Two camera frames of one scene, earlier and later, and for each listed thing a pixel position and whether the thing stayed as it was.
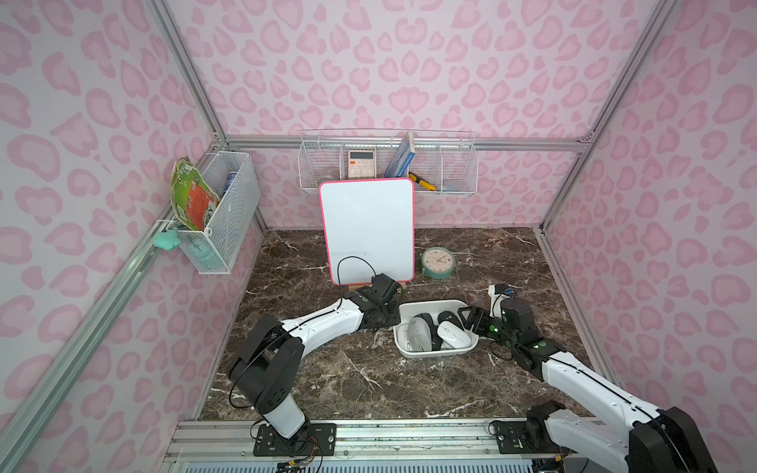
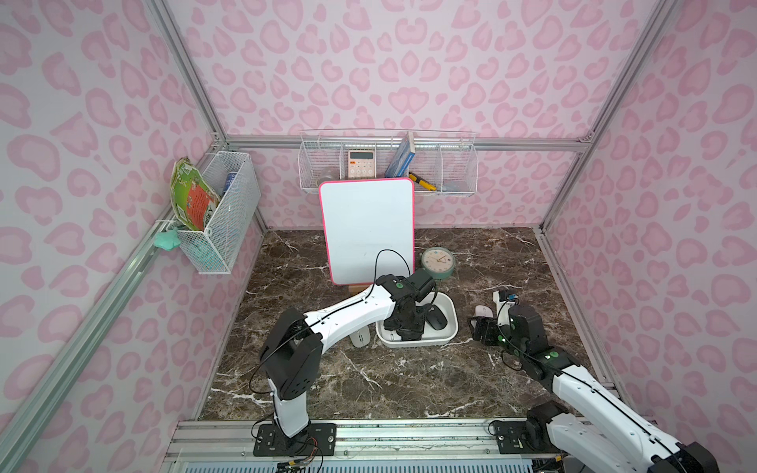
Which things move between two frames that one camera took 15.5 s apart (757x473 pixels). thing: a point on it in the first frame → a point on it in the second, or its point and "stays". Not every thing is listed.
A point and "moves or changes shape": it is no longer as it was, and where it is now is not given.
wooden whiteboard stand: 354,287 stays
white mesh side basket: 215,249 stays
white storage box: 409,309 moves or changes shape
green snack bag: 194,202 stays
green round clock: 438,262 stays
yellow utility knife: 427,184 stays
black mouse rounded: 447,315 → 435,317
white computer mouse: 453,335 moves or changes shape
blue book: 402,158 stays
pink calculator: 361,164 stays
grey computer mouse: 420,335 moves or changes shape
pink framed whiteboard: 371,229 stays
